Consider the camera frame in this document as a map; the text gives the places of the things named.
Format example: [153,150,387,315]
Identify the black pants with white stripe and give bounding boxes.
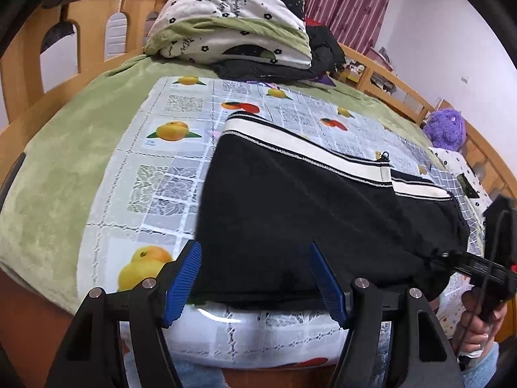
[191,111,470,311]

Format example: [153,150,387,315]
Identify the person right hand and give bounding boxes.
[451,287,507,357]

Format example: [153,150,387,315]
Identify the floral white pillow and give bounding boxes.
[429,147,492,225]

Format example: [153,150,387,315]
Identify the grey checkered cloth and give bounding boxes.
[406,143,485,256]

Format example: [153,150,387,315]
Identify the purple plush toy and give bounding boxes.
[422,108,466,152]

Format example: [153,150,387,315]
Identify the fruit print plastic sheet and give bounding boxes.
[75,73,486,371]

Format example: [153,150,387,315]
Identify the green bed blanket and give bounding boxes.
[0,52,438,316]

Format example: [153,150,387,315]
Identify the black clothes pile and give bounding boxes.
[210,25,345,83]

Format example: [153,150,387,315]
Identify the folded floral quilt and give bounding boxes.
[144,0,309,64]

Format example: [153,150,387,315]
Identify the wooden bed frame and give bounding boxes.
[0,0,517,388]

